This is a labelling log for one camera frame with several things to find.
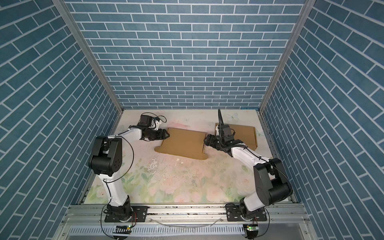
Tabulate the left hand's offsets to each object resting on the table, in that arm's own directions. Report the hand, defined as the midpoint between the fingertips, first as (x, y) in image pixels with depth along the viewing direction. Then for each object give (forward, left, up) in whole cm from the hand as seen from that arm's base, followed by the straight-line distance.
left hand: (165, 134), depth 100 cm
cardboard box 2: (-2, -55, +2) cm, 55 cm away
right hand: (-8, -27, +6) cm, 29 cm away
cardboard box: (-7, -13, 0) cm, 15 cm away
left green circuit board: (-51, +16, -8) cm, 54 cm away
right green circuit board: (-52, -48, -8) cm, 71 cm away
